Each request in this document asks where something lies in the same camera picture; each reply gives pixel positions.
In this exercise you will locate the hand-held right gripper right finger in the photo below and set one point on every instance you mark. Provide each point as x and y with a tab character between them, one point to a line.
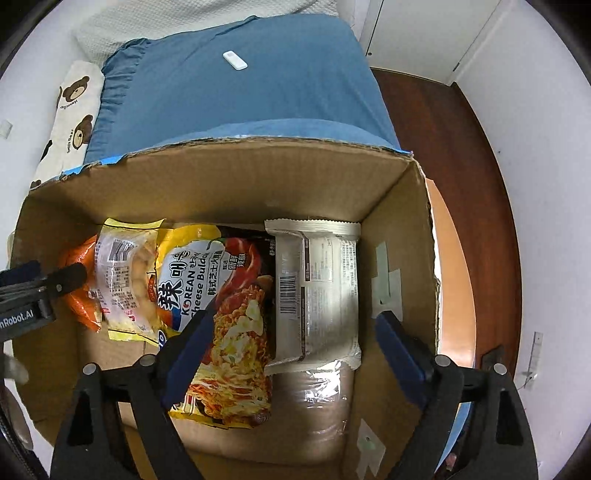
402	356

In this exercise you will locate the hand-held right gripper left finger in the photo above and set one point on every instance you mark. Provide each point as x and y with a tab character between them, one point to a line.
188	356

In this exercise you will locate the yellow instant noodle packet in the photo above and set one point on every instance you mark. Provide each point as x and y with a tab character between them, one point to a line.
240	332

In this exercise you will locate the blue bed sheet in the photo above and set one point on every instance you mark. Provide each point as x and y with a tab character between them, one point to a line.
254	92

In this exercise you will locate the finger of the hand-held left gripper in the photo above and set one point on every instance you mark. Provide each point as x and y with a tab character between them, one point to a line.
62	280
21	273

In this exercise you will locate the white wall outlet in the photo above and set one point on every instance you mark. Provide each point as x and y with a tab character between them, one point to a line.
4	129

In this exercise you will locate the cardboard box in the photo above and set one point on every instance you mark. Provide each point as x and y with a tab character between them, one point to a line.
277	184

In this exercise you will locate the silver grey noodle packet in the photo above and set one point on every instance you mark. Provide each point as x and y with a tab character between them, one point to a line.
323	286

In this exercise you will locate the yellow clear snack bag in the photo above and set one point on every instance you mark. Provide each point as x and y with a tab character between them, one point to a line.
124	277

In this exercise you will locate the orange snack packet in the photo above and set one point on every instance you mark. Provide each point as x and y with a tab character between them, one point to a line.
82	305

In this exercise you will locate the white door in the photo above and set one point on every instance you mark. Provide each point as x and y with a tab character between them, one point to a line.
415	32

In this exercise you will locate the bear print pillow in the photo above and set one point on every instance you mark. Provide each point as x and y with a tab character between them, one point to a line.
69	120

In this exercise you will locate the white remote control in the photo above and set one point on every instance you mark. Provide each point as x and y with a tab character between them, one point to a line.
235	60

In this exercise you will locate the white quilted headboard cushion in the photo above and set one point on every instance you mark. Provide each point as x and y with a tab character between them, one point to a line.
138	23

